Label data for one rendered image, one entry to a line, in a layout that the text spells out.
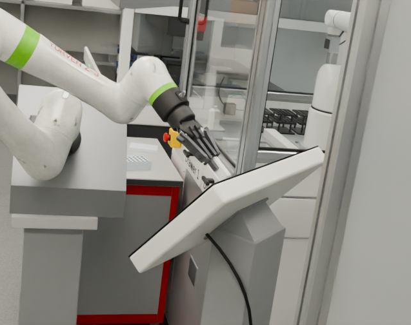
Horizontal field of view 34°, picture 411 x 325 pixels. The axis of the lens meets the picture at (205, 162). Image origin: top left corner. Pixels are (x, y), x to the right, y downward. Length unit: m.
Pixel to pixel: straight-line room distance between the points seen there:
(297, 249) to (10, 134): 0.99
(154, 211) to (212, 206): 1.42
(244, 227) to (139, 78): 0.56
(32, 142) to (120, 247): 0.99
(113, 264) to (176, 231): 1.43
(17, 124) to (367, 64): 1.17
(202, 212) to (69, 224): 0.95
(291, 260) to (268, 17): 0.80
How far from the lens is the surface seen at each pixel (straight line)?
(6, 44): 1.86
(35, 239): 2.36
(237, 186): 1.44
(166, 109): 1.86
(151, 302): 3.00
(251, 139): 2.08
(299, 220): 2.23
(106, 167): 2.31
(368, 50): 0.98
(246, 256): 1.61
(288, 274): 2.31
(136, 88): 1.92
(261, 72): 2.04
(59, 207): 2.30
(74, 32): 6.77
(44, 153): 2.02
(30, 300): 2.47
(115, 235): 2.83
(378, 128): 1.03
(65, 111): 2.11
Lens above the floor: 1.64
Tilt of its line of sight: 17 degrees down
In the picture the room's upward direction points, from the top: 8 degrees clockwise
